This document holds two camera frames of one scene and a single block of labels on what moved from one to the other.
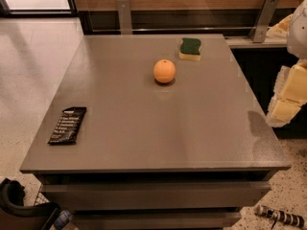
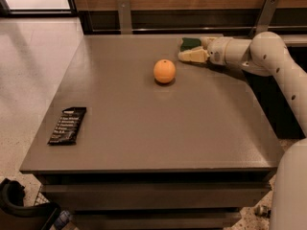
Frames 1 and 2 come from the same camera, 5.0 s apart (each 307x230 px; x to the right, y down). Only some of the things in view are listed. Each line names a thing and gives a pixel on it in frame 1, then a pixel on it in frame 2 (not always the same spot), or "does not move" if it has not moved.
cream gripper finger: x=290 y=94 to x=195 y=55
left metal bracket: x=125 y=14 does not move
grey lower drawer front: x=156 y=219 does not move
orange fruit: x=164 y=71 does not move
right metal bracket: x=258 y=31 does not move
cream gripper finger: x=280 y=29 to x=205 y=41
